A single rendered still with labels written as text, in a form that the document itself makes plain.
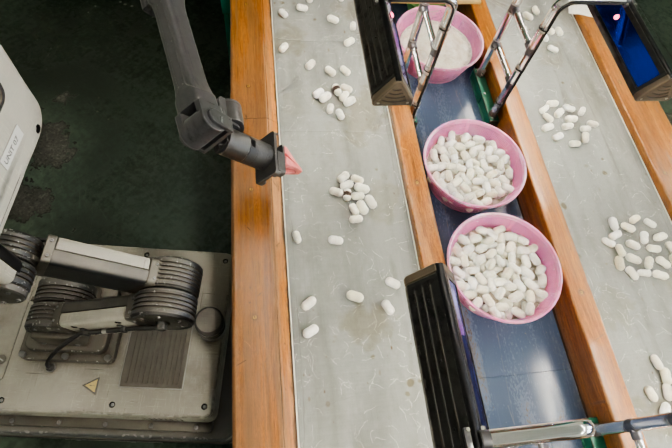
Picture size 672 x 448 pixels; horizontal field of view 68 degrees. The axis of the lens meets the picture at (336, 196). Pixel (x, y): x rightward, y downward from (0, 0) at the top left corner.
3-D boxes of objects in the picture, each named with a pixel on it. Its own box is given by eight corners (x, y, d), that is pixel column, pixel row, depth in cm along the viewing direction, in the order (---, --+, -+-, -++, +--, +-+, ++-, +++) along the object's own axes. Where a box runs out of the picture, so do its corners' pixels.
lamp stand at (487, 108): (485, 129, 143) (562, 2, 105) (468, 77, 153) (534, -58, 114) (546, 128, 146) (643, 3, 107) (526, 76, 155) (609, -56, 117)
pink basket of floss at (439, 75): (441, 106, 146) (450, 84, 138) (371, 57, 153) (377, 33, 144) (488, 61, 157) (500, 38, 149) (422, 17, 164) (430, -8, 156)
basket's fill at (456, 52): (403, 85, 147) (407, 72, 142) (391, 31, 158) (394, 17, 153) (474, 84, 150) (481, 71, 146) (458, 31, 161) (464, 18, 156)
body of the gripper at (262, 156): (280, 133, 104) (252, 119, 99) (283, 174, 99) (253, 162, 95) (261, 147, 108) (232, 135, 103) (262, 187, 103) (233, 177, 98)
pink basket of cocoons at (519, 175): (450, 240, 125) (462, 223, 116) (396, 158, 135) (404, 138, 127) (531, 202, 133) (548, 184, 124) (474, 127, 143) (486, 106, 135)
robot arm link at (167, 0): (133, -14, 107) (165, -48, 103) (155, -1, 112) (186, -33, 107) (174, 151, 90) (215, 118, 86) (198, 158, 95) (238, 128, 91)
